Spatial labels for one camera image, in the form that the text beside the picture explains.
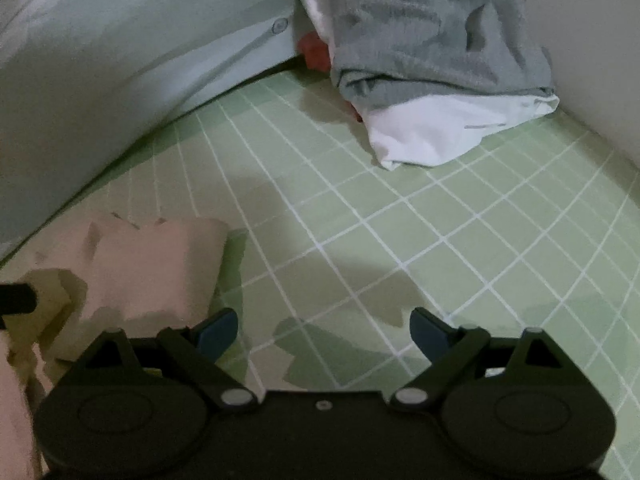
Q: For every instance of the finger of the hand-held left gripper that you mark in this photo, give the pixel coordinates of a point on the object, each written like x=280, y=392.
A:
x=17, y=299

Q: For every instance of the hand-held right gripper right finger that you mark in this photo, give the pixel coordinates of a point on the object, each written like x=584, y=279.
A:
x=427, y=332

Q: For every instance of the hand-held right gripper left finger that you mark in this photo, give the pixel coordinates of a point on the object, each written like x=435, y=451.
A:
x=220, y=332

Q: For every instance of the white garment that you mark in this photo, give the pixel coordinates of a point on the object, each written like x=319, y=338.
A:
x=435, y=125

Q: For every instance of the red garment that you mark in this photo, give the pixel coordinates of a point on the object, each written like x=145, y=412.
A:
x=315, y=50

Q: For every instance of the grey garment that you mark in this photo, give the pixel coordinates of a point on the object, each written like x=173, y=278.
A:
x=425, y=25

